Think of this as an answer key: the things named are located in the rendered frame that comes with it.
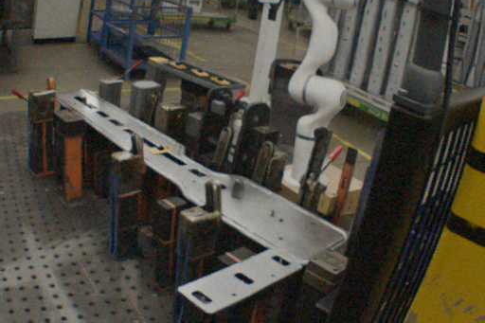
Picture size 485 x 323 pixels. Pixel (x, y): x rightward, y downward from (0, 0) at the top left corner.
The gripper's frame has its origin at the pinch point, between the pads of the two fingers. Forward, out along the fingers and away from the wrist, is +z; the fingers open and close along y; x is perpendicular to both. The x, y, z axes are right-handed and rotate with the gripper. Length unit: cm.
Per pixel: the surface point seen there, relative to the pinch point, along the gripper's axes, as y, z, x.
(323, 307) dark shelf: 50, 42, 70
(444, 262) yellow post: 78, 5, 95
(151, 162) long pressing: 33, 45, -5
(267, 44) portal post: -303, 74, -248
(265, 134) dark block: 6.4, 33.1, 14.0
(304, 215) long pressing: 17, 45, 40
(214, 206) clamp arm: 42, 39, 31
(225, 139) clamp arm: 12.3, 37.6, 4.1
